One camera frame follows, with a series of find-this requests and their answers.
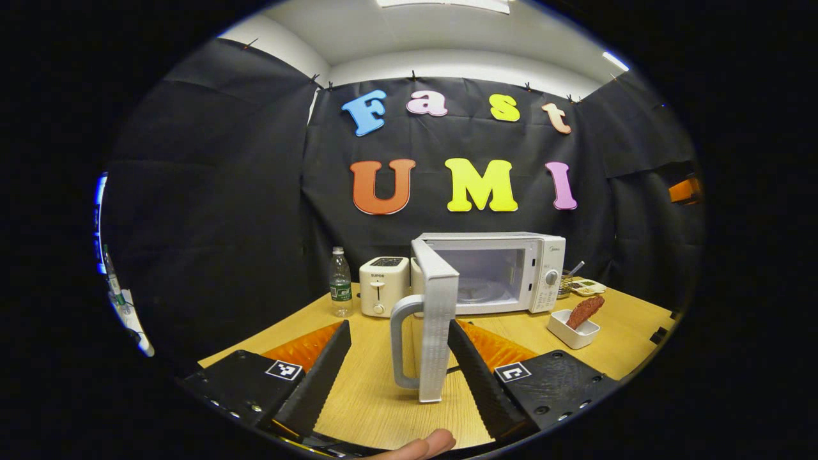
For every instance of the white toaster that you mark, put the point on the white toaster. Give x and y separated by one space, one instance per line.
383 287

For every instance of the white microwave oven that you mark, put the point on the white microwave oven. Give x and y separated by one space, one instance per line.
438 319

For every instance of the black table clamp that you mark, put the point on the black table clamp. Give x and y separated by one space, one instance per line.
659 335

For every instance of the white rectangular dish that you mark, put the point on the white rectangular dish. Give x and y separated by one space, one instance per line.
572 335

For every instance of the clear plastic water bottle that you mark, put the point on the clear plastic water bottle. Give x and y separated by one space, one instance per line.
340 287

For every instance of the small ceiling light panel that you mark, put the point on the small ceiling light panel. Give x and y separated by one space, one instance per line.
615 61

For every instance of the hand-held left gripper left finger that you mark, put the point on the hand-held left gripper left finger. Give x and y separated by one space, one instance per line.
319 383

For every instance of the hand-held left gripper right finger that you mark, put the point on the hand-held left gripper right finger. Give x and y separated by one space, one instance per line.
486 390

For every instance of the black backdrop cloth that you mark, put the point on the black backdrop cloth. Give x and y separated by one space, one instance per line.
255 191

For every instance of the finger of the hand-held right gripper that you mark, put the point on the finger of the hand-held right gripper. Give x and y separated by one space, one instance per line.
682 190

